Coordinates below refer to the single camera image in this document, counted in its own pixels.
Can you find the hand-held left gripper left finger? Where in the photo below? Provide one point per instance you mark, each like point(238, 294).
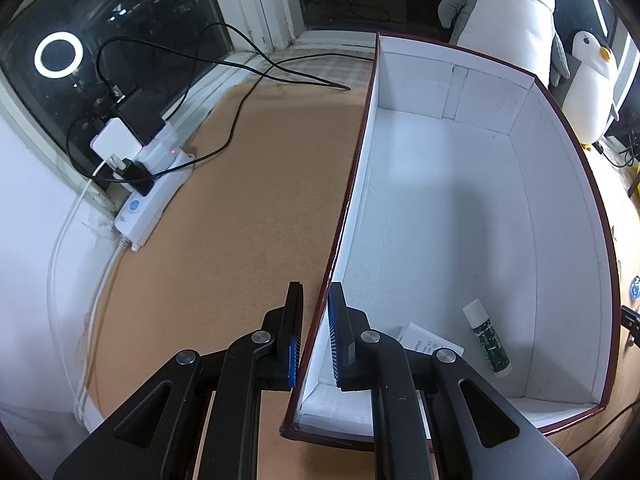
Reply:
point(292, 350)

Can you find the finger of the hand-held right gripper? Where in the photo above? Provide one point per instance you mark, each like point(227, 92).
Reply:
point(632, 321)

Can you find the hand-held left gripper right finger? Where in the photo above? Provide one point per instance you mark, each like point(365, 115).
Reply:
point(340, 345)

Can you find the white cardboard box dark-red rim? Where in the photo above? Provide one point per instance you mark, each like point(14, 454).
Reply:
point(450, 210)

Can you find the blue round object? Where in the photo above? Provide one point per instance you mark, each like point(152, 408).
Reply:
point(635, 288)

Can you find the white power adapter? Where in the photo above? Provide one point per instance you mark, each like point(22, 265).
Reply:
point(425, 344)

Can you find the cork desk mat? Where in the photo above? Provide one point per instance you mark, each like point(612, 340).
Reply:
point(240, 235)

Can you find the yellow plastic object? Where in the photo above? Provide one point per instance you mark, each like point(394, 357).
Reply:
point(634, 182)

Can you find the white and green tube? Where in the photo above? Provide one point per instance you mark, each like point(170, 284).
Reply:
point(487, 340)

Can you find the white power strip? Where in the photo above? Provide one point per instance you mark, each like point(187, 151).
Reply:
point(142, 210)

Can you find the small penguin plush toy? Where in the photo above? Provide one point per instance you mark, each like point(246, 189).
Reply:
point(590, 95)

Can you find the small black plug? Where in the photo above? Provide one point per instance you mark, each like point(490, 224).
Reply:
point(135, 174)

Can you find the pale checked cloth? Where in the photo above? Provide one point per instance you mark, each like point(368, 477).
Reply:
point(325, 67)

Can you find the large penguin plush toy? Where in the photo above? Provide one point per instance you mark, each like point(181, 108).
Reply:
point(505, 25)

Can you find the white wall charger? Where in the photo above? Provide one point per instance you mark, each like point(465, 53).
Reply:
point(115, 140)

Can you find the black wall charger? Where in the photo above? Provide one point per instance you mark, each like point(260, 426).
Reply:
point(142, 112)

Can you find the white window frame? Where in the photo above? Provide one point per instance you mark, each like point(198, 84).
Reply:
point(265, 0)

